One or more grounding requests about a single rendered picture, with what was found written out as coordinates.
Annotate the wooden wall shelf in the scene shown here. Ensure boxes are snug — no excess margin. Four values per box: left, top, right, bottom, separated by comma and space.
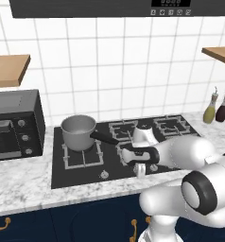
201, 46, 225, 68
0, 54, 31, 89

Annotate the yellow-green oil bottle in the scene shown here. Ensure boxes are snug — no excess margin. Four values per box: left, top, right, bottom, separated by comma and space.
202, 86, 219, 125

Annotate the navy blue cupboard door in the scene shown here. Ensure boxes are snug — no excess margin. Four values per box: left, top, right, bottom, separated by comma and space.
50, 193, 143, 242
0, 209, 53, 242
176, 216, 225, 242

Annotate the dark range hood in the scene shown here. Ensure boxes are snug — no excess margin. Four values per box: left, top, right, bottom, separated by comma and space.
9, 0, 225, 19

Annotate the dark red vinegar bottle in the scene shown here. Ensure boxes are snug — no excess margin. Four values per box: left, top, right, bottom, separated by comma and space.
215, 85, 225, 123

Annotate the black gas hob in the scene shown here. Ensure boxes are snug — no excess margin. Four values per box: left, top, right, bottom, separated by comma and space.
50, 114, 202, 190

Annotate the grey saucepan with black handle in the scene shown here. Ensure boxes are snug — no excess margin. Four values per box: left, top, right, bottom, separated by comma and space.
60, 114, 120, 153

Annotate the black toaster oven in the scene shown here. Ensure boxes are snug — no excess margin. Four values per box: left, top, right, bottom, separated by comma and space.
0, 89, 46, 163

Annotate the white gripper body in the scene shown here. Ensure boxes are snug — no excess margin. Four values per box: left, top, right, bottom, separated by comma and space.
132, 162, 147, 180

